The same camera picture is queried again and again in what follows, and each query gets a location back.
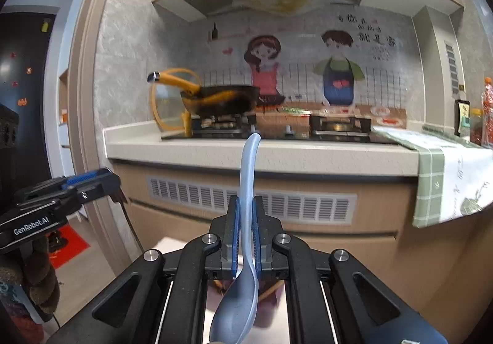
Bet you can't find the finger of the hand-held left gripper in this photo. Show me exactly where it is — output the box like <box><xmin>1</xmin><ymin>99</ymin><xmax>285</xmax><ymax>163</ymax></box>
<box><xmin>58</xmin><ymin>167</ymin><xmax>116</xmax><ymax>191</ymax></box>
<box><xmin>75</xmin><ymin>174</ymin><xmax>127</xmax><ymax>206</ymax></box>

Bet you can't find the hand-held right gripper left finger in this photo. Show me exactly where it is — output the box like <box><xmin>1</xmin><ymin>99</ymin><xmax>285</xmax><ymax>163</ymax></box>
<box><xmin>46</xmin><ymin>195</ymin><xmax>242</xmax><ymax>344</ymax></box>

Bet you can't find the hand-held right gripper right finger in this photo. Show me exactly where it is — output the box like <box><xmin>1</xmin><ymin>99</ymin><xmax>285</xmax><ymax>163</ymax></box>
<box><xmin>252</xmin><ymin>195</ymin><xmax>449</xmax><ymax>344</ymax></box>

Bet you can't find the blue plastic spoon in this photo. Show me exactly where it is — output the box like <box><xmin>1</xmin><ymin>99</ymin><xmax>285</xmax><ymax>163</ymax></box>
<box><xmin>210</xmin><ymin>133</ymin><xmax>260</xmax><ymax>344</ymax></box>

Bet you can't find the person's left forearm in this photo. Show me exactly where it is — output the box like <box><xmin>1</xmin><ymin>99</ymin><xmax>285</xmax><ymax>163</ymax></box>
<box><xmin>0</xmin><ymin>265</ymin><xmax>49</xmax><ymax>344</ymax></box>

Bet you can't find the person's left hand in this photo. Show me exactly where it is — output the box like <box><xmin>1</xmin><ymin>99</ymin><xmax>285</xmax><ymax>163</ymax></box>
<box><xmin>21</xmin><ymin>238</ymin><xmax>61</xmax><ymax>316</ymax></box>

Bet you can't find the red floor mat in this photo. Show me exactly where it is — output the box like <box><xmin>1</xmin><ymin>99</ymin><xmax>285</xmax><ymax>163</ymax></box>
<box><xmin>49</xmin><ymin>224</ymin><xmax>92</xmax><ymax>270</ymax></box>

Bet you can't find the grey vent grille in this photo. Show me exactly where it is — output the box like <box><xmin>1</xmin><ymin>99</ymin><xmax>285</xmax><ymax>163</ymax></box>
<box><xmin>145</xmin><ymin>174</ymin><xmax>358</xmax><ymax>225</ymax></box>

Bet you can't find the glass lid with orange rim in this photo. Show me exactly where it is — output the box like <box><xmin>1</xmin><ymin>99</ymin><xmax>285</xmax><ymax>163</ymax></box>
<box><xmin>151</xmin><ymin>67</ymin><xmax>203</xmax><ymax>133</ymax></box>

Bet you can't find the black gas stove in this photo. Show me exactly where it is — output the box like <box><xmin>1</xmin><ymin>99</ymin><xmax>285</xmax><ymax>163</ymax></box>
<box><xmin>162</xmin><ymin>113</ymin><xmax>373</xmax><ymax>143</ymax></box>

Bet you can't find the black refrigerator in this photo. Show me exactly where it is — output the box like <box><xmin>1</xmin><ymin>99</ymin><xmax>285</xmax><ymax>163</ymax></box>
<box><xmin>0</xmin><ymin>13</ymin><xmax>59</xmax><ymax>190</ymax></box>

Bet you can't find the wooden base cabinet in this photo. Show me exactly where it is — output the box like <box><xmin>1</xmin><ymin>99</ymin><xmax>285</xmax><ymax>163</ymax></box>
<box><xmin>123</xmin><ymin>170</ymin><xmax>493</xmax><ymax>344</ymax></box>

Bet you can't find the green checked cloth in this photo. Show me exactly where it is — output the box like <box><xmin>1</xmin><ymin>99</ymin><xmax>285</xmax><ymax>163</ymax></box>
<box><xmin>372</xmin><ymin>124</ymin><xmax>493</xmax><ymax>229</ymax></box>

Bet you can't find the dark seasoning packet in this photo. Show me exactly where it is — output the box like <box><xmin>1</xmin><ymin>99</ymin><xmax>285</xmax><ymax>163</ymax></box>
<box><xmin>454</xmin><ymin>99</ymin><xmax>471</xmax><ymax>137</ymax></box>

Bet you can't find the yellow lid jar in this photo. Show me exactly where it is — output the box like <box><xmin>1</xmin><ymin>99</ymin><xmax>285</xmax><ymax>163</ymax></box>
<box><xmin>468</xmin><ymin>109</ymin><xmax>484</xmax><ymax>144</ymax></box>

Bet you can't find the red chili jar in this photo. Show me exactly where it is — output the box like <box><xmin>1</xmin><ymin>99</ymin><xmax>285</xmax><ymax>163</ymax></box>
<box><xmin>481</xmin><ymin>76</ymin><xmax>493</xmax><ymax>146</ymax></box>

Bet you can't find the black cable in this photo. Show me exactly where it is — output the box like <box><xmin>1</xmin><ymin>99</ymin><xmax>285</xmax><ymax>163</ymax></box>
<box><xmin>114</xmin><ymin>193</ymin><xmax>146</xmax><ymax>254</ymax></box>

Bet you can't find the dark pan with orange handle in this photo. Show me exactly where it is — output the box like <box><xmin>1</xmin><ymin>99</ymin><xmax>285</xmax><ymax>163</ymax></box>
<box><xmin>146</xmin><ymin>71</ymin><xmax>261</xmax><ymax>118</ymax></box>

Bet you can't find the cartoon wall poster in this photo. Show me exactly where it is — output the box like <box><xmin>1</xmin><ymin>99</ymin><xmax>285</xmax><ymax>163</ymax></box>
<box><xmin>200</xmin><ymin>9</ymin><xmax>417</xmax><ymax>109</ymax></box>

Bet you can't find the narrow wall vent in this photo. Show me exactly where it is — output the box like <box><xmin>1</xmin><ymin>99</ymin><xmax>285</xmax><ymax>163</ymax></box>
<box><xmin>445</xmin><ymin>41</ymin><xmax>462</xmax><ymax>97</ymax></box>

